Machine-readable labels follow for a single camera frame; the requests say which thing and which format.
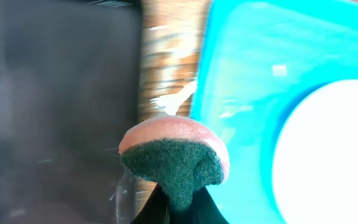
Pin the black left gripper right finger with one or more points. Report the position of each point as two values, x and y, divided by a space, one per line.
205 211

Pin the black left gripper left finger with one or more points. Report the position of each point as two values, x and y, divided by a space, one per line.
156 209

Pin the light blue round plate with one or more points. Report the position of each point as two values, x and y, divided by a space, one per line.
315 166

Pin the teal plastic tray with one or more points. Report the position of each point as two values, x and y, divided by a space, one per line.
258 61

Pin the black water tray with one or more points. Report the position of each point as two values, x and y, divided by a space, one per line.
69 82

